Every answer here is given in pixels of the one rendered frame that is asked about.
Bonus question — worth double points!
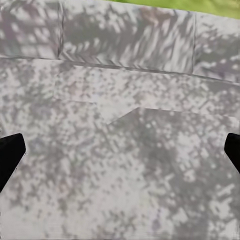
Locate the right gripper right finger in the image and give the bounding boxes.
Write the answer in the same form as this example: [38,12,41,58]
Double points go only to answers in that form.
[224,133,240,173]

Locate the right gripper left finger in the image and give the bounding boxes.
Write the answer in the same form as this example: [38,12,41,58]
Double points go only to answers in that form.
[0,133,26,193]

